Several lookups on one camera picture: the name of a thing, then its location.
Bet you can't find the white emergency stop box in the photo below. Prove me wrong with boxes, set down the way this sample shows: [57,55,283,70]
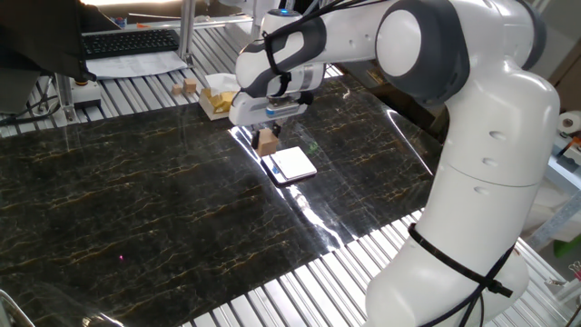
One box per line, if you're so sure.
[70,77,103,109]

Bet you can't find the black marble pattern mat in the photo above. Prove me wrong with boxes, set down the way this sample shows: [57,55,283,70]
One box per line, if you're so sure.
[0,74,448,327]

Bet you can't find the curved metal chair rail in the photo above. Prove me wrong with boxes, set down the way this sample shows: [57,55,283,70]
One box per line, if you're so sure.
[0,289,35,327]

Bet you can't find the black computer keyboard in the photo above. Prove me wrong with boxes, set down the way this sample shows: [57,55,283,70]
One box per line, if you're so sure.
[81,28,182,61]

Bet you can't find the black strap on arm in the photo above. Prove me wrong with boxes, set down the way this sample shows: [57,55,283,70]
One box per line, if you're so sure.
[407,222,515,299]

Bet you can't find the grey box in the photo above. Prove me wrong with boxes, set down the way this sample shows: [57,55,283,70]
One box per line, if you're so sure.
[0,67,42,114]

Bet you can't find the black floor cables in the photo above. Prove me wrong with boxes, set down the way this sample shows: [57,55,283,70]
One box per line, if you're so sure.
[0,93,63,127]

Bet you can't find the yellow tissue box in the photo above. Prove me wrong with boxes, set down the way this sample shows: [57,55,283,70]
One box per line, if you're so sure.
[198,72,241,122]

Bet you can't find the short aluminium post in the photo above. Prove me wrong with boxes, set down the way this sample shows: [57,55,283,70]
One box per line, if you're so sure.
[54,72,77,123]

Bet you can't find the white paper roll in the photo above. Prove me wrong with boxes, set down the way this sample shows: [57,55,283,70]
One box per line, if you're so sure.
[556,110,581,135]

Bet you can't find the green object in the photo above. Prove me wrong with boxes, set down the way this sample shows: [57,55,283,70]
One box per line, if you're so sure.
[553,235,581,260]

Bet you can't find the silver digital scale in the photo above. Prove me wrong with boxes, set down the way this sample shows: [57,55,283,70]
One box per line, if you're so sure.
[261,145,318,186]

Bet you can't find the large wooden cube block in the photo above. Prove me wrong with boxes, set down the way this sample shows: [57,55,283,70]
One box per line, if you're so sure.
[256,128,280,158]

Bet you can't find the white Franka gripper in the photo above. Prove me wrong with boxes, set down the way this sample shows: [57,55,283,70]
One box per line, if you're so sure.
[228,89,314,150]

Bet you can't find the white paper sheet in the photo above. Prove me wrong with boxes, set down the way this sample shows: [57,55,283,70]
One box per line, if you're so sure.
[84,49,189,81]

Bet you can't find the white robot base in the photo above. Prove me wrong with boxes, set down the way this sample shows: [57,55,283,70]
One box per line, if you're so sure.
[224,0,273,46]

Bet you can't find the tall aluminium post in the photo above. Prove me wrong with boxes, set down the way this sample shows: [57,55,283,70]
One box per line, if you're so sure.
[177,0,197,64]

